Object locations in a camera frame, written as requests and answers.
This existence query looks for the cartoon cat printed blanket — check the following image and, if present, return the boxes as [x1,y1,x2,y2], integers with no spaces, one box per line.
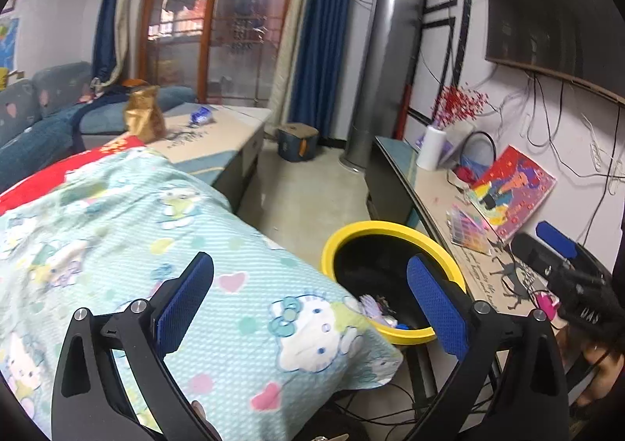
[0,148,404,441]

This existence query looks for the pink small toy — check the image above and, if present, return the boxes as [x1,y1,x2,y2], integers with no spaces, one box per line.
[534,293,562,320]

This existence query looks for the white ribbed vase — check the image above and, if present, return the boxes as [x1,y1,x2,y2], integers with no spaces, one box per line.
[416,125,447,171]

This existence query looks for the wall-mounted television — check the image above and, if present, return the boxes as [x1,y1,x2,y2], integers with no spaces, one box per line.
[483,0,625,105]

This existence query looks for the tangle of wall cables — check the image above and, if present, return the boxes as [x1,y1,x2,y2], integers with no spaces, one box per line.
[498,72,625,198]

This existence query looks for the red yarn ball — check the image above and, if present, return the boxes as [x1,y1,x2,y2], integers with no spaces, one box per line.
[452,165,482,185]

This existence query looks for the colourful portrait painting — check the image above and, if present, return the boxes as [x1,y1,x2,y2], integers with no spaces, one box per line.
[466,145,557,243]

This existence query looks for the black ring hoop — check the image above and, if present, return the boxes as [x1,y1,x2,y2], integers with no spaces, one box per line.
[459,132,497,173]

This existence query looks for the blue patterned sofa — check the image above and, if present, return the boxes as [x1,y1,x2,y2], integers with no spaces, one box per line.
[0,61,196,193]

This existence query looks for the long television stand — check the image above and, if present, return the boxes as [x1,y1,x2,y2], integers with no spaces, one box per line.
[364,136,591,403]

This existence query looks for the grey coffee table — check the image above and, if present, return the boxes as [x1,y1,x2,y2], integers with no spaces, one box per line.
[146,104,273,214]

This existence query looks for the yellow round trash bin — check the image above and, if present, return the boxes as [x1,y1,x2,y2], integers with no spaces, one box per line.
[320,221,467,345]

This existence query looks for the silver tower air conditioner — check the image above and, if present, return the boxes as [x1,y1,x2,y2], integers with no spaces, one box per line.
[339,0,425,173]

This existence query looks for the wooden glass sliding door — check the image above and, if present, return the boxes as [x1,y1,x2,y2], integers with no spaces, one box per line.
[139,0,306,107]

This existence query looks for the blue curtain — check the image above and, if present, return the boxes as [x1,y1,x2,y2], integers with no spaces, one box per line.
[288,0,364,129]
[92,0,135,93]

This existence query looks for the red printed quilt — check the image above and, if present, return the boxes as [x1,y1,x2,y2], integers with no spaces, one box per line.
[0,136,147,214]

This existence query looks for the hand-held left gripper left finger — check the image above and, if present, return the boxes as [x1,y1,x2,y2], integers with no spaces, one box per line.
[51,252,221,441]

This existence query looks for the blue storage stool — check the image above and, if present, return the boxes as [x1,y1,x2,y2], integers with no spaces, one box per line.
[277,123,320,163]

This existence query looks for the country map poster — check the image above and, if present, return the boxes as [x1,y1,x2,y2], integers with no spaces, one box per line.
[0,16,20,73]

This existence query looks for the pastel colour palette box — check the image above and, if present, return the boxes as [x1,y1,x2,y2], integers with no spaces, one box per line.
[446,204,491,256]

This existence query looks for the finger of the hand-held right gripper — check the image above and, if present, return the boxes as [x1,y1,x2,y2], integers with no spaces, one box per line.
[536,220,612,279]
[511,231,607,301]

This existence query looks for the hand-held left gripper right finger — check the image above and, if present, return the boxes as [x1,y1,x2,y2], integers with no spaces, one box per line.
[403,254,570,441]

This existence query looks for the red berry branches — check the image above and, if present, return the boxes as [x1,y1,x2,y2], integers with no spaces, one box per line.
[431,84,490,129]

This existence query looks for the white vase red berries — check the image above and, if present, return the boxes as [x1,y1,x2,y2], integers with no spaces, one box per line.
[415,121,474,168]

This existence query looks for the person's right hand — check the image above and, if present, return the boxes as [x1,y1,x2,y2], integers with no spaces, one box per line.
[579,341,625,404]

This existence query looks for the gold snack bag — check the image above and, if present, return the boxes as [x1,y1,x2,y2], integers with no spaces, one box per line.
[123,86,167,141]

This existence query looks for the beige curtain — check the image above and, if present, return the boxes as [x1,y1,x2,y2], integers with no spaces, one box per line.
[114,0,147,85]
[266,0,318,112]

